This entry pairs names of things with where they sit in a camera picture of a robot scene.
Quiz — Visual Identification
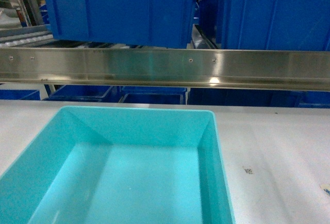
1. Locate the blue bin upper left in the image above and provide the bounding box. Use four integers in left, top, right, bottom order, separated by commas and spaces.
45, 0, 196, 48

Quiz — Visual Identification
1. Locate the teal plastic bin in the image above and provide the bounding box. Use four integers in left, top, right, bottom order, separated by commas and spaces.
1, 106, 235, 223

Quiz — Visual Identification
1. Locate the blue bin far left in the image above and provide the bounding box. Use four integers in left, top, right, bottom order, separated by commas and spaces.
1, 90, 41, 100

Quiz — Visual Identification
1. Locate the blue bin upper right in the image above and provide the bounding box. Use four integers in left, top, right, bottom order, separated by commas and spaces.
199, 0, 329, 51

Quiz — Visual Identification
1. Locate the blue bin below shelf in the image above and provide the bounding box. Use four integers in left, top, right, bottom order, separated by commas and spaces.
121, 86, 187, 105

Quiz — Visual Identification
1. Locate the blue bin lower left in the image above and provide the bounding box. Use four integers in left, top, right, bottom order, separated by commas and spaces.
47, 85, 118, 102

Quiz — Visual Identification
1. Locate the small label sticker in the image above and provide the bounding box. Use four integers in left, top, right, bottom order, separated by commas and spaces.
243, 166, 253, 175

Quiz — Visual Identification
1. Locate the stainless steel shelf rail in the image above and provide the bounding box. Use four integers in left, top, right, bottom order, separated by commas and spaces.
1, 48, 329, 91

